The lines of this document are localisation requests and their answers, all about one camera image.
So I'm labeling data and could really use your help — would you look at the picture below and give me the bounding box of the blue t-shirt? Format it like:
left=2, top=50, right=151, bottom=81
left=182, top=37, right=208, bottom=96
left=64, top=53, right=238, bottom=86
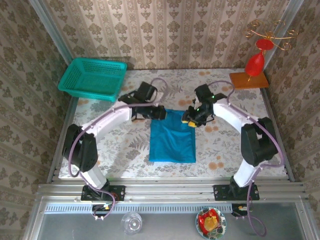
left=149, top=109, right=197, bottom=163

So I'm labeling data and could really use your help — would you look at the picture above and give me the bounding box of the floral patterned tablecloth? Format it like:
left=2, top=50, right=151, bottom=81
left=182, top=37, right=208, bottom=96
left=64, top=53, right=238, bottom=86
left=58, top=68, right=288, bottom=180

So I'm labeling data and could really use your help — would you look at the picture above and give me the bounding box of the orange wooden board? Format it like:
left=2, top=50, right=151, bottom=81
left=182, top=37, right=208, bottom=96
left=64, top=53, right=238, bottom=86
left=229, top=71, right=270, bottom=90

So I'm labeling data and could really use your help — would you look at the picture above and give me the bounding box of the green plastic basket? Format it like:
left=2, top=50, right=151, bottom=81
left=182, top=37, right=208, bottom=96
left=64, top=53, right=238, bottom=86
left=57, top=57, right=128, bottom=102

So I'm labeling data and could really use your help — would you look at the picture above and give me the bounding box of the red ribbed vase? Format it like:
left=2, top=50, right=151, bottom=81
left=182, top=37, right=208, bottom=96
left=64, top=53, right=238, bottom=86
left=244, top=38, right=275, bottom=78

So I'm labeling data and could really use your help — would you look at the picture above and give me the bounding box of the small black connector box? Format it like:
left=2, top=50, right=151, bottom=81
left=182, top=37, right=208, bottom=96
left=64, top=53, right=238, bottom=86
left=91, top=203, right=113, bottom=213
left=231, top=203, right=254, bottom=217

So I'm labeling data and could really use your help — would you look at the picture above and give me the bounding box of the red foil candy wrapper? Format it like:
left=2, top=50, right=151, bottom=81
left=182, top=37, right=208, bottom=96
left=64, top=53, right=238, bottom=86
left=198, top=209, right=220, bottom=235

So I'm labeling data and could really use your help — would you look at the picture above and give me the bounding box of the yellow wrapped candy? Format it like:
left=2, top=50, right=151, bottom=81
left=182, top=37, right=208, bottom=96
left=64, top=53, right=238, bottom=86
left=204, top=216, right=218, bottom=232

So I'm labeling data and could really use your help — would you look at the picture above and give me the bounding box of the patterned bowl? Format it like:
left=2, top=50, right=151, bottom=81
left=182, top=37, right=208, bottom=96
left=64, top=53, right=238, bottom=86
left=195, top=206, right=228, bottom=240

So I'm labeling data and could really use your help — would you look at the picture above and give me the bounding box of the clear glass cup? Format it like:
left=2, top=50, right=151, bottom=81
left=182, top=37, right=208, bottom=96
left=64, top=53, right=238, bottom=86
left=121, top=211, right=143, bottom=236

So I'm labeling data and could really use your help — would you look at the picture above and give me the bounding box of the aluminium table side rail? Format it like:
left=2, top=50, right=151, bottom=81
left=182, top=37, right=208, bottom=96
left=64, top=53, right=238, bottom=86
left=261, top=87, right=296, bottom=182
left=46, top=96, right=80, bottom=183

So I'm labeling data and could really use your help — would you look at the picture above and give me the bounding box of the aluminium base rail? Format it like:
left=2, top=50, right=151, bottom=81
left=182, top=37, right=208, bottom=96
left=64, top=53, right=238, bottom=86
left=37, top=178, right=307, bottom=204

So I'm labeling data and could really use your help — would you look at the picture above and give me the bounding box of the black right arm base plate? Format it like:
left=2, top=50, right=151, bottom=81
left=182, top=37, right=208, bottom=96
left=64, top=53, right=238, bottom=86
left=213, top=184, right=260, bottom=202

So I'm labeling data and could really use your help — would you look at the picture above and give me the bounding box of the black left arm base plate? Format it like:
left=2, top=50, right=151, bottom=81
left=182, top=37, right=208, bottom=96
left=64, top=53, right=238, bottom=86
left=80, top=184, right=126, bottom=202

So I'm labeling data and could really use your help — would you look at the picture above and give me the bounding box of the grey slotted cable duct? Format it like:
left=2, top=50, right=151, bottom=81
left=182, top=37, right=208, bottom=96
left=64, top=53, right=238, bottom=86
left=43, top=202, right=233, bottom=215

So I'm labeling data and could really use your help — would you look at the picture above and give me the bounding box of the gold wire ornament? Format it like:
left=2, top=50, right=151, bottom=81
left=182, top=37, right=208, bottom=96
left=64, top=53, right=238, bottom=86
left=243, top=19, right=300, bottom=51

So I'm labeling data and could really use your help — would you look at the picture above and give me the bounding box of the aluminium frame post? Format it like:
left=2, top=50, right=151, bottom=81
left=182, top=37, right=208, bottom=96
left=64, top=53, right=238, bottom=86
left=28, top=0, right=74, bottom=66
left=262, top=0, right=305, bottom=71

